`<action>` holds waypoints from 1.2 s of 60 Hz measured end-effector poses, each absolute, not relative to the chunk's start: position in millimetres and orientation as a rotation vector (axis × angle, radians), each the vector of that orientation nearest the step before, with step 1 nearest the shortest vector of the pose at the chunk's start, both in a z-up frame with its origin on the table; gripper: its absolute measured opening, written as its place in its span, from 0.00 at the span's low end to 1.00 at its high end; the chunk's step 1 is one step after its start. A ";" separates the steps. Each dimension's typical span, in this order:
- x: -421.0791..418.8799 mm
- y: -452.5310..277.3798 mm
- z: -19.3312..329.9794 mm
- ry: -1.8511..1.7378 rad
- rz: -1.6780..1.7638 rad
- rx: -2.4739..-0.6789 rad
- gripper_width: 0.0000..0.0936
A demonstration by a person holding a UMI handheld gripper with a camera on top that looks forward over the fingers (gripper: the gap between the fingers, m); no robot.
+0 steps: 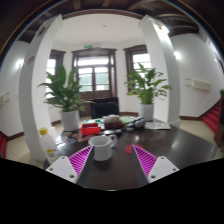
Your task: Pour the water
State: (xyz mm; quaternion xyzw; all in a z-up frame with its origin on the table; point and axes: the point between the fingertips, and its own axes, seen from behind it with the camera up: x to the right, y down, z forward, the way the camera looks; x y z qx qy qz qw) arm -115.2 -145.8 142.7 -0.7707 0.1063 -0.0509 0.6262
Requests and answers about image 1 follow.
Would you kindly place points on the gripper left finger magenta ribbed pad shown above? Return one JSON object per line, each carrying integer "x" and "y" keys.
{"x": 70, "y": 168}

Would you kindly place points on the colourful round stickers sheet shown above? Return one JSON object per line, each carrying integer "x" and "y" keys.
{"x": 70, "y": 137}

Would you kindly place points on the red carpeted staircase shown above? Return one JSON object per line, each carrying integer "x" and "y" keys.
{"x": 211, "y": 118}

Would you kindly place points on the white ceramic mug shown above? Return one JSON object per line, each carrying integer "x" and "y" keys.
{"x": 103, "y": 146}

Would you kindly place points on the black office chair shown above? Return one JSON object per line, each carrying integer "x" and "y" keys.
{"x": 104, "y": 107}

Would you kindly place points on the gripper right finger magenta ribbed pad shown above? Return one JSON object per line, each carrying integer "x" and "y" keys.
{"x": 152, "y": 168}

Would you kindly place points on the right potted green plant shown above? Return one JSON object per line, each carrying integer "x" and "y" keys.
{"x": 147, "y": 85}

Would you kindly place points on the clear bottle, yellow cap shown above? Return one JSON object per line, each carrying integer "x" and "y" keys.
{"x": 48, "y": 146}

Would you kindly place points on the dark wooden double door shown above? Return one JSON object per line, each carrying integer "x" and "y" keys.
{"x": 96, "y": 70}

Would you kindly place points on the left potted green plant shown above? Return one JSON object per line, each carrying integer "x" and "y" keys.
{"x": 64, "y": 91}

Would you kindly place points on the potted green plant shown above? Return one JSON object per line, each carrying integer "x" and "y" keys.
{"x": 64, "y": 91}
{"x": 147, "y": 85}

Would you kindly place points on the red round coaster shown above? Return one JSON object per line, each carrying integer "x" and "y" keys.
{"x": 128, "y": 148}

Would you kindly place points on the red plastic box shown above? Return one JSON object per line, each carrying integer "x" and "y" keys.
{"x": 90, "y": 129}

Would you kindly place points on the magazine on table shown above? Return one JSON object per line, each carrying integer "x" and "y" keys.
{"x": 157, "y": 126}

